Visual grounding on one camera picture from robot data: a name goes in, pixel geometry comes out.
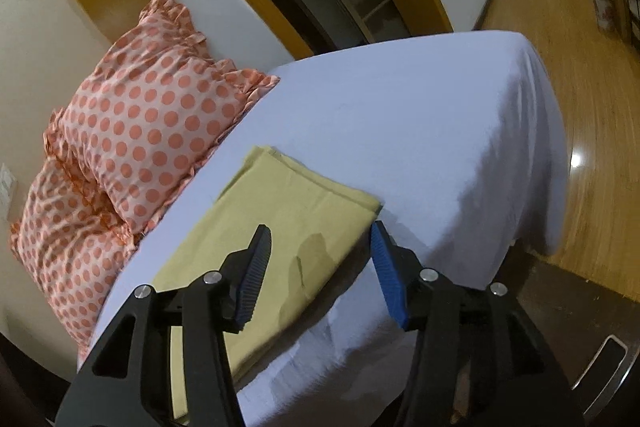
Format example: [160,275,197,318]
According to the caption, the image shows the olive green pants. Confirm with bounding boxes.
[153,146,383,426]

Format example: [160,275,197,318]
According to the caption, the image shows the left polka dot pillow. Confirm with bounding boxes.
[10,156,134,358]

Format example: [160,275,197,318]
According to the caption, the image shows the white bed mattress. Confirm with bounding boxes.
[98,31,568,426]

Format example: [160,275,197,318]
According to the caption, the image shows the white wall switch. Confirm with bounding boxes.
[0,164,17,221]

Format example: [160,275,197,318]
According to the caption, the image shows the right polka dot pillow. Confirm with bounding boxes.
[46,0,279,235]

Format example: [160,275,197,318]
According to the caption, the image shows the polka dot pillow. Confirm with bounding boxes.
[10,156,134,358]
[46,0,279,235]

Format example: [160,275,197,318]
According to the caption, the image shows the metal chair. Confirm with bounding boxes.
[572,335,634,424]

